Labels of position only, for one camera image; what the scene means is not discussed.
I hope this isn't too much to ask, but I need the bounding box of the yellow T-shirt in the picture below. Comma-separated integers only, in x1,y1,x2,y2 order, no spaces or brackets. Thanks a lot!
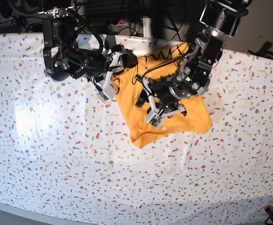
112,43,212,148

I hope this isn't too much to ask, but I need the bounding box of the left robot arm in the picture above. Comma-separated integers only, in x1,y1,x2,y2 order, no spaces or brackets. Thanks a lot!
135,0,251,127

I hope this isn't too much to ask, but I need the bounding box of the terrazzo patterned table cloth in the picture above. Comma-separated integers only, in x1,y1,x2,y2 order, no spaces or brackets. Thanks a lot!
0,33,273,225

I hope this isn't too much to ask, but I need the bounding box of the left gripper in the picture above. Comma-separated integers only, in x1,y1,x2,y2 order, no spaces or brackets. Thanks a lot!
135,75,187,118

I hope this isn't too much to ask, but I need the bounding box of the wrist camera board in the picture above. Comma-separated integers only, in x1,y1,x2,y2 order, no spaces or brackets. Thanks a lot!
146,111,164,129
97,91,110,104

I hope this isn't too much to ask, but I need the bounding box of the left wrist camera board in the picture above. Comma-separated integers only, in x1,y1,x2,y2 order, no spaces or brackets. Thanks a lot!
146,111,164,129

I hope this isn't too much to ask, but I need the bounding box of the aluminium frame post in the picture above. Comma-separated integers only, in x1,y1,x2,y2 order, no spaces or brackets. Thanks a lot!
142,16,153,38

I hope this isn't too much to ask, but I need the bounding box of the red clamp at corner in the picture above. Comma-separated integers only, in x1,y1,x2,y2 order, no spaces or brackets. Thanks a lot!
264,206,273,225

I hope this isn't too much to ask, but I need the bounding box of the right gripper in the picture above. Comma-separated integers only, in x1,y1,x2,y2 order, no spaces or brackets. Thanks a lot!
75,45,138,94

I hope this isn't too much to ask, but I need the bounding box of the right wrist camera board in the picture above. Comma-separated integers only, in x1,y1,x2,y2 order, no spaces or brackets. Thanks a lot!
97,91,110,104

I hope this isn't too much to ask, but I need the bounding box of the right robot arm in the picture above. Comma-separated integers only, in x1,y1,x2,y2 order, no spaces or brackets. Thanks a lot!
38,0,138,93

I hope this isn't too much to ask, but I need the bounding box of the white power strip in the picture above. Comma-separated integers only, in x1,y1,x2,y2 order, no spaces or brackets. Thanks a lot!
89,18,129,26

